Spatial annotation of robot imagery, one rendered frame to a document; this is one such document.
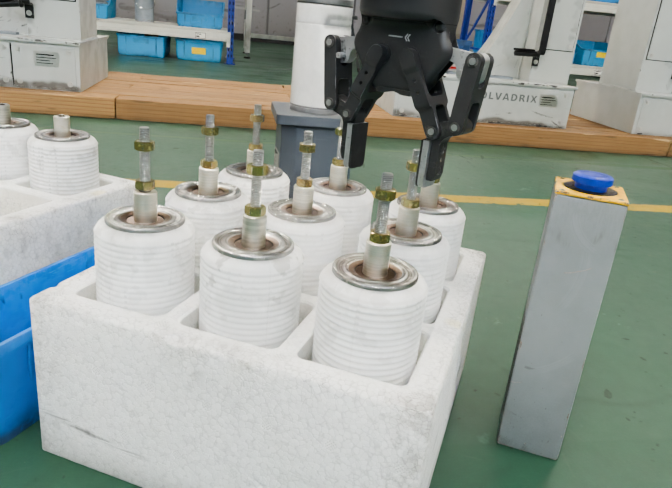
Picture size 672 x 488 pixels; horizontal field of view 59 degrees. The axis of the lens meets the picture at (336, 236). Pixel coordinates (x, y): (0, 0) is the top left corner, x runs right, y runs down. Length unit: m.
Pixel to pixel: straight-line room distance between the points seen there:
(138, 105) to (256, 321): 1.98
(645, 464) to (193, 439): 0.52
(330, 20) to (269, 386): 0.65
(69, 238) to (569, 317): 0.66
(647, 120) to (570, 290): 2.49
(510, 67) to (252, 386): 2.54
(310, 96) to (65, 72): 1.68
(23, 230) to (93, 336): 0.29
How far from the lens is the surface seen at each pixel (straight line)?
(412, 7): 0.44
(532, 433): 0.76
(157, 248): 0.58
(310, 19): 1.01
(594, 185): 0.66
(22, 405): 0.75
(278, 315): 0.55
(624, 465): 0.82
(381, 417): 0.50
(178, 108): 2.45
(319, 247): 0.63
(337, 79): 0.50
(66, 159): 0.94
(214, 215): 0.67
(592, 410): 0.90
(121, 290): 0.60
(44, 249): 0.89
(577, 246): 0.66
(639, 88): 3.16
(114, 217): 0.62
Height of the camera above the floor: 0.46
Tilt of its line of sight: 20 degrees down
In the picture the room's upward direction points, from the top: 6 degrees clockwise
